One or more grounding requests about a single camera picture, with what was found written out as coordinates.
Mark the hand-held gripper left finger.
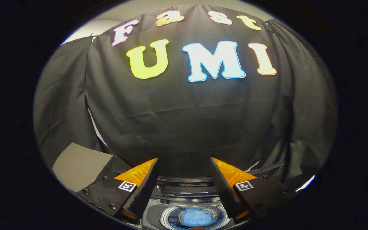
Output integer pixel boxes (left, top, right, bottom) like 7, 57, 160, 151
75, 158, 161, 223

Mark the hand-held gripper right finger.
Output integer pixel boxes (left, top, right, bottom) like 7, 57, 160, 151
210, 157, 299, 221

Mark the grey washing machine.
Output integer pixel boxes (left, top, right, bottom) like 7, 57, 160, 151
141, 184, 236, 230

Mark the light blue polo shirt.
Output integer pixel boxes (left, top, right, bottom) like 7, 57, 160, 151
180, 207, 218, 228

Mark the grey box cabinet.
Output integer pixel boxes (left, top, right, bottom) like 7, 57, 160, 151
52, 142, 132, 193

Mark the black backdrop cloth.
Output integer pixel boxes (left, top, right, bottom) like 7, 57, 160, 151
33, 4, 337, 192

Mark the white paper sheet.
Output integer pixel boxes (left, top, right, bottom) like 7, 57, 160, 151
295, 175, 315, 192

